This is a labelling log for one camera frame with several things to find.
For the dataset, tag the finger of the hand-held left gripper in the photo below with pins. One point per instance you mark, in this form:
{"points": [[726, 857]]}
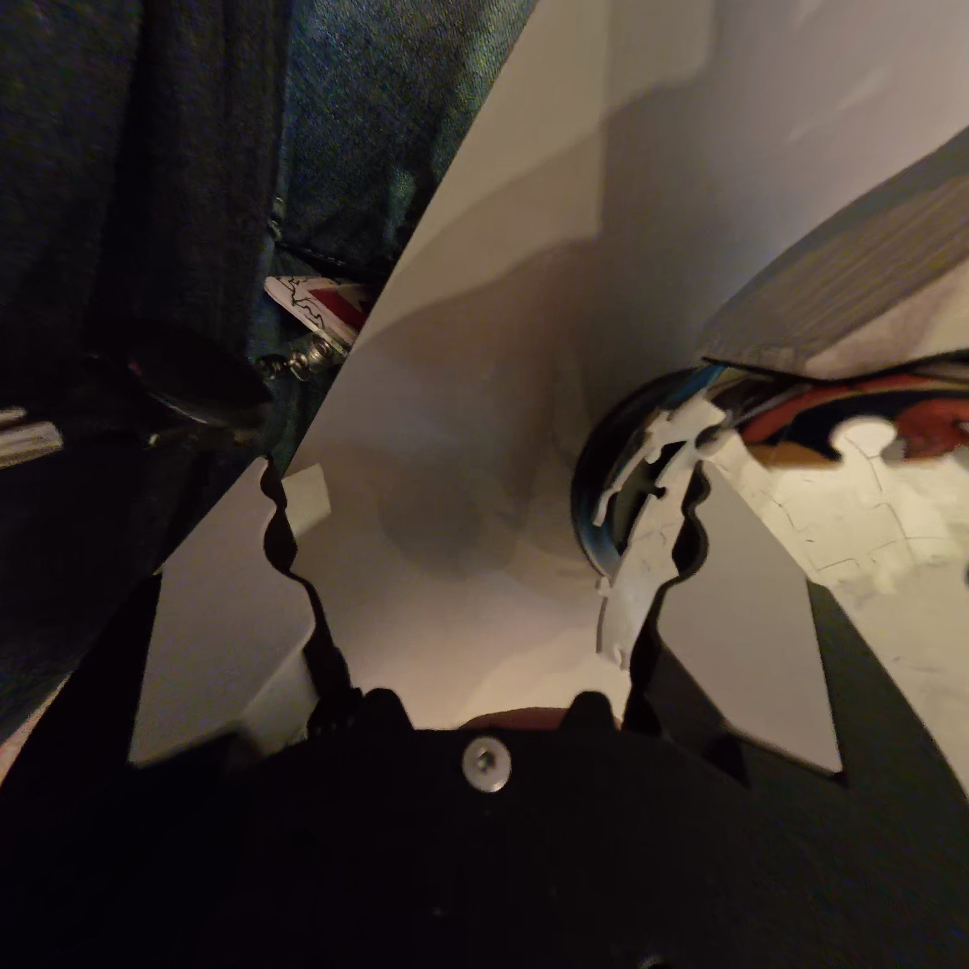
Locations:
{"points": [[870, 288]]}

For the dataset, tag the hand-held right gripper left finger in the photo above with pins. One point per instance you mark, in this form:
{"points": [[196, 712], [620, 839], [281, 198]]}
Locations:
{"points": [[219, 643]]}

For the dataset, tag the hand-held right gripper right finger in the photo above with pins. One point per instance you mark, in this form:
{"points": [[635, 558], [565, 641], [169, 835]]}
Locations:
{"points": [[749, 636]]}

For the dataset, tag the colourful puzzle ball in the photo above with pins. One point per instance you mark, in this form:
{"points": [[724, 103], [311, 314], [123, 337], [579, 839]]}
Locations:
{"points": [[870, 515]]}

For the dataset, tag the black round ball stand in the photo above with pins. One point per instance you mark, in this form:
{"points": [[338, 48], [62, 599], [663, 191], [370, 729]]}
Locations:
{"points": [[598, 469]]}

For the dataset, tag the white printed key tag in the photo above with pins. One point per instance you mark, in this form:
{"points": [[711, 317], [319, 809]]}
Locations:
{"points": [[325, 303]]}

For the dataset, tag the person's blue jeans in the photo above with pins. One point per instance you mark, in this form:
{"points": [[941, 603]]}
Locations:
{"points": [[363, 136]]}

